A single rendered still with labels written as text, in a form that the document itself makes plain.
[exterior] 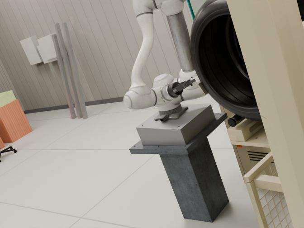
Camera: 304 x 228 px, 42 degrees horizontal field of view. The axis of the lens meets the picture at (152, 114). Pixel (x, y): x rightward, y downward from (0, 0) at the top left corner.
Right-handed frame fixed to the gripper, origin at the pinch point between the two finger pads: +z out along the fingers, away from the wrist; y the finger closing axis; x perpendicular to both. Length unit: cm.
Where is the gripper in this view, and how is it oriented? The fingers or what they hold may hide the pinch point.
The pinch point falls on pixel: (196, 79)
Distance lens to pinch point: 200.0
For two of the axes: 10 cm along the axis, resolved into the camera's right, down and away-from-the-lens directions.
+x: 4.9, 8.7, 0.7
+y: 7.1, -4.4, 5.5
